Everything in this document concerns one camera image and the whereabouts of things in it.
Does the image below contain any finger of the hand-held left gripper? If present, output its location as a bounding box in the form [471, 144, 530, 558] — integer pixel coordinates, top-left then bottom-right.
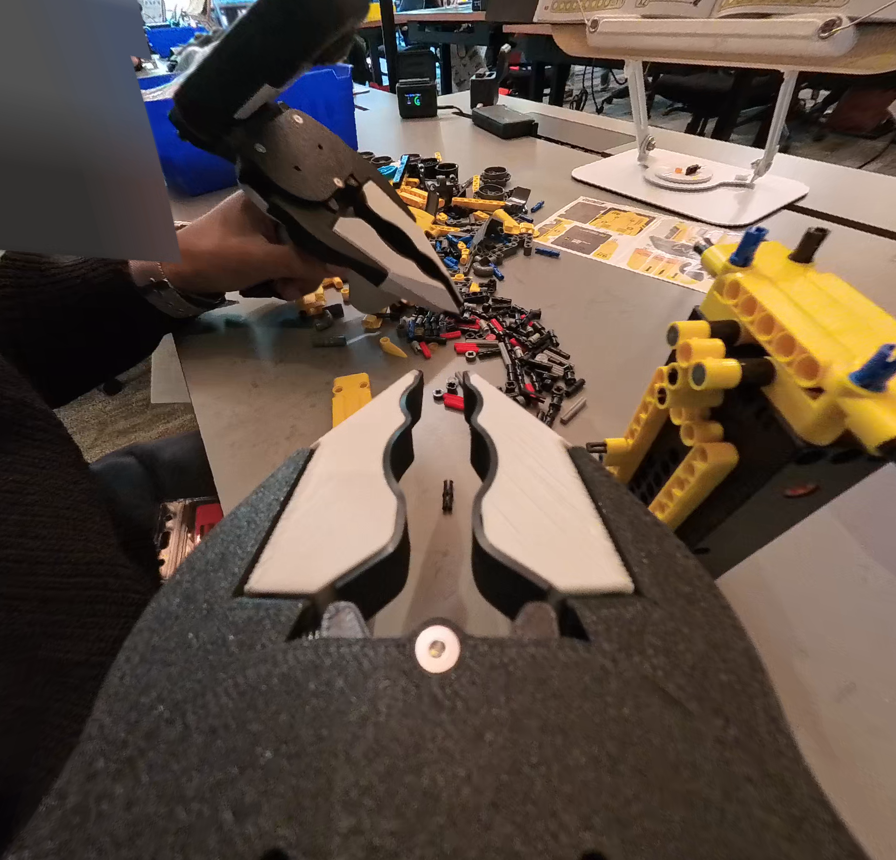
[335, 212, 464, 316]
[352, 180, 464, 309]

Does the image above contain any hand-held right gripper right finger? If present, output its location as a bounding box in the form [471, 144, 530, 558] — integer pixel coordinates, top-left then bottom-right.
[462, 370, 637, 626]

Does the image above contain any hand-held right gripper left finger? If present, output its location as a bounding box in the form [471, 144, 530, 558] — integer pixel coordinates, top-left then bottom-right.
[242, 369, 425, 626]

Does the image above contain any pile of small building pieces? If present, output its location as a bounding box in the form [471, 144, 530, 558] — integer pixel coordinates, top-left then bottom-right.
[297, 152, 589, 427]

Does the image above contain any person's left forearm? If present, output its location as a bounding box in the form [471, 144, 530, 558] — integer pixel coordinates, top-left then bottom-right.
[0, 251, 154, 413]

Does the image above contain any person's left hand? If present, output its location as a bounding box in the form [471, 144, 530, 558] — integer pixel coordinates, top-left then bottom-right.
[175, 194, 352, 302]

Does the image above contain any blue plastic bin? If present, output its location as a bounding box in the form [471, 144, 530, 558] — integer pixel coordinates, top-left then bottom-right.
[143, 26, 211, 59]
[136, 62, 358, 196]

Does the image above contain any black device with green display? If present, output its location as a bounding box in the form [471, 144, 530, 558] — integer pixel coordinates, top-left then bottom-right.
[395, 79, 436, 119]

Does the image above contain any yellow flat panel piece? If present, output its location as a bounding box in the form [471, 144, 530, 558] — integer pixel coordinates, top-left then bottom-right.
[331, 372, 373, 428]

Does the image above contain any black power adapter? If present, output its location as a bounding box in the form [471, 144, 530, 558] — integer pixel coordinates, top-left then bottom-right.
[472, 104, 540, 140]

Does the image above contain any red and silver packet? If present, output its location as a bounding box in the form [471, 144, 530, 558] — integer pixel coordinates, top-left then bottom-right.
[155, 497, 224, 581]

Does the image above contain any person's dark trouser leg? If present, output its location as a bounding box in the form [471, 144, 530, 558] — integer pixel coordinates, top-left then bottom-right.
[90, 432, 219, 525]

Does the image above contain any silver wristwatch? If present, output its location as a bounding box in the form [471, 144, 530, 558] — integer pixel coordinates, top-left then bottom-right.
[129, 261, 228, 318]

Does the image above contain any background desk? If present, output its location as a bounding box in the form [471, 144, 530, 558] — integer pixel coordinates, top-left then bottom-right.
[360, 7, 505, 87]

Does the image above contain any printed instruction sheet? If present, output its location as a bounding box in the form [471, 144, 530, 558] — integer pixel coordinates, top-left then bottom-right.
[533, 195, 746, 294]

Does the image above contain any person's torso in dark sweater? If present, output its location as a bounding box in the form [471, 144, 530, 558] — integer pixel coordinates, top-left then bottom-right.
[0, 356, 163, 836]

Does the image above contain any yellow and black brick model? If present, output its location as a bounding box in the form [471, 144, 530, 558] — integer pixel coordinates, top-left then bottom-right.
[588, 226, 896, 581]

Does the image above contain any white book stand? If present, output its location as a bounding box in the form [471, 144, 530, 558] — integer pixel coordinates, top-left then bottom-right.
[549, 13, 896, 227]

